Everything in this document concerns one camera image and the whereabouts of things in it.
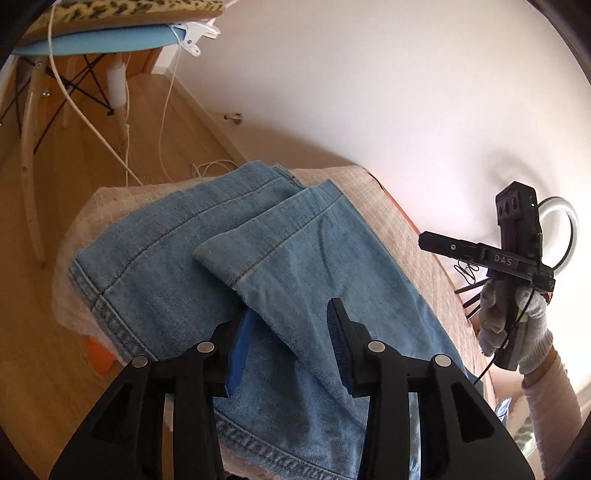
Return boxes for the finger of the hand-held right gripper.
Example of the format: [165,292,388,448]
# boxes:
[418,232,485,268]

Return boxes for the white ring light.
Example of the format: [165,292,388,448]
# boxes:
[536,196,581,280]

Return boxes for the white clip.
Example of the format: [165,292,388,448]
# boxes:
[170,18,221,57]

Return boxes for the person's right forearm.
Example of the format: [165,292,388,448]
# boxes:
[521,348,585,480]

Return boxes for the person's right hand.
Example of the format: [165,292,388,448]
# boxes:
[477,276,554,376]

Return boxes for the small black tripod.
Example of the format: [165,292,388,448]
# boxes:
[455,272,485,321]

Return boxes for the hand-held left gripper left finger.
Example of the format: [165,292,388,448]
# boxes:
[48,308,258,480]

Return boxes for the blue seat wooden chair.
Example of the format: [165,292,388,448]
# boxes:
[0,21,185,268]

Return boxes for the green patterned white blanket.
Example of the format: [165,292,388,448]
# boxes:
[514,415,539,459]

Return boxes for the thick white cable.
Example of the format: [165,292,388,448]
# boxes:
[46,7,145,188]

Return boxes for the white cylinder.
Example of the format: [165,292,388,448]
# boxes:
[106,64,129,110]

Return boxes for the leopard print cushion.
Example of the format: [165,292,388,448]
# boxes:
[28,0,228,43]

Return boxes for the blue denim pants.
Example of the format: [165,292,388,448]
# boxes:
[68,161,485,476]

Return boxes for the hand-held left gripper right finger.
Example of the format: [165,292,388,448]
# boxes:
[326,298,537,480]

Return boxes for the thin white cable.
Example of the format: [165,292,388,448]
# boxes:
[157,25,238,183]

